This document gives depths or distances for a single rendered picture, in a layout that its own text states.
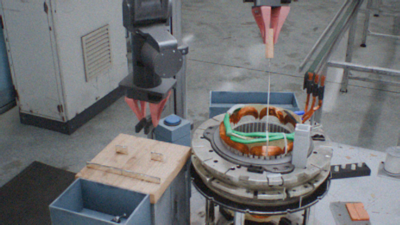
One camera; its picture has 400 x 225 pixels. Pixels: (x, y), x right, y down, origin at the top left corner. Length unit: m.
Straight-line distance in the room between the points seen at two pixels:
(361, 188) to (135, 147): 0.74
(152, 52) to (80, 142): 2.54
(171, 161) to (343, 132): 2.51
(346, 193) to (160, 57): 0.87
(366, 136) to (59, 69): 2.10
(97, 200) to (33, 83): 2.43
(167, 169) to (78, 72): 2.39
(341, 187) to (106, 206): 0.77
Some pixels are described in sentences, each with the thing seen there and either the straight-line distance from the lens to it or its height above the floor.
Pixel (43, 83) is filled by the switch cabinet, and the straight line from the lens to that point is 3.41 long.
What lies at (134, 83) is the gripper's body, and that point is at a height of 1.28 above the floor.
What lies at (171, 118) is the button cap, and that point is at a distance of 1.34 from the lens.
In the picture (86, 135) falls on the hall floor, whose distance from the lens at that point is 3.45.
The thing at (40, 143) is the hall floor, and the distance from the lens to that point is 3.44.
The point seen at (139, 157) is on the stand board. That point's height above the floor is 1.06.
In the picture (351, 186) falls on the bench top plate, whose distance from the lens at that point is 1.59.
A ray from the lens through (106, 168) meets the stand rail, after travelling 1.09.
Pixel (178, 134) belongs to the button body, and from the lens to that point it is 1.32.
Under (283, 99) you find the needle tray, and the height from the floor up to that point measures 1.04.
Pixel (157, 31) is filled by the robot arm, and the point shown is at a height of 1.40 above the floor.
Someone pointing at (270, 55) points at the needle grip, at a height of 1.31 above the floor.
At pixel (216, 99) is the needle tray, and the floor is 1.04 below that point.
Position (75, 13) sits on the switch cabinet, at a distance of 3.33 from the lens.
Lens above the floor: 1.67
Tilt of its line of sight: 27 degrees down
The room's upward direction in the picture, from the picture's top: straight up
